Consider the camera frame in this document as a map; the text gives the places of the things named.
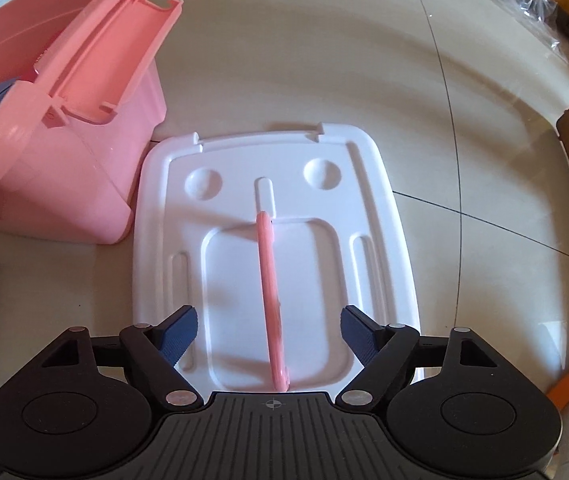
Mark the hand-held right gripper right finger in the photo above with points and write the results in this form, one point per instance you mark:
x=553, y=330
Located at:
x=357, y=334

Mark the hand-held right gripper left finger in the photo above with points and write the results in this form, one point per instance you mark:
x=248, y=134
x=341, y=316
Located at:
x=183, y=334

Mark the pink plastic storage box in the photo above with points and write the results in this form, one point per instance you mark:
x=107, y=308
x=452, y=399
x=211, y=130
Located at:
x=69, y=170

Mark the clear plastic bag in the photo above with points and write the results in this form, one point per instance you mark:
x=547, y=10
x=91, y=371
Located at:
x=524, y=7

